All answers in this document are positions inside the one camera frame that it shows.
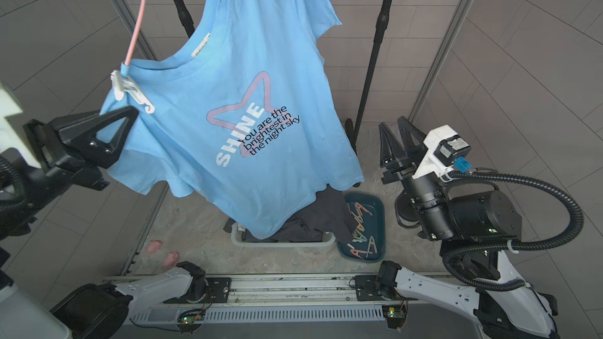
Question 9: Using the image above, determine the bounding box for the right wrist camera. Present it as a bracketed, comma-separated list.
[412, 125, 473, 181]

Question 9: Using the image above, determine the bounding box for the glitter microphone on stand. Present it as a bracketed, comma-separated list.
[394, 191, 421, 229]

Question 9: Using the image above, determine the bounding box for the pink clothespin on floor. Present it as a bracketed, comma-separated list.
[163, 252, 180, 268]

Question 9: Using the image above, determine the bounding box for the right circuit board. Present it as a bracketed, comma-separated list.
[382, 304, 408, 330]

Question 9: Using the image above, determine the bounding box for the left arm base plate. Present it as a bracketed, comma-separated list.
[163, 277, 232, 304]

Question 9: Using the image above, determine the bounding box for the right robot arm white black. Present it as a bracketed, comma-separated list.
[374, 117, 585, 338]

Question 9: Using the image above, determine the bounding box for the aluminium mounting rail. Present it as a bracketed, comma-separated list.
[102, 268, 481, 312]

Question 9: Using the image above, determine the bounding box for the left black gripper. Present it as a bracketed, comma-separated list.
[0, 100, 139, 235]

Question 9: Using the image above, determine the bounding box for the circuit board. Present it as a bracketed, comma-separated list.
[177, 309, 206, 335]
[382, 304, 408, 330]

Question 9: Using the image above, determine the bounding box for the dark garment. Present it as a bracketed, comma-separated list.
[242, 186, 356, 243]

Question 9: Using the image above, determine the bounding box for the light blue printed t-shirt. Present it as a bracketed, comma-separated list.
[108, 0, 364, 239]

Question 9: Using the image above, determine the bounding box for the teal plastic tray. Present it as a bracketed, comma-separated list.
[338, 192, 386, 263]

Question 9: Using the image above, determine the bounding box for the white laundry basket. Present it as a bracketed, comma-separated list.
[230, 222, 336, 249]

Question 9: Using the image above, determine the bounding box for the white clothespin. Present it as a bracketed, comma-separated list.
[111, 71, 155, 114]

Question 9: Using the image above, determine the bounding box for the black clothes rack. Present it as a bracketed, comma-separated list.
[173, 0, 393, 150]

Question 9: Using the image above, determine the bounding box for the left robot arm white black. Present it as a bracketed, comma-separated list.
[1, 89, 208, 338]

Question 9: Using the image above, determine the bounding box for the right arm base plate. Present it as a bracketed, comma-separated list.
[350, 276, 391, 301]

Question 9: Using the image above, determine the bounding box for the left circuit board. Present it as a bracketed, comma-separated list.
[177, 309, 206, 335]

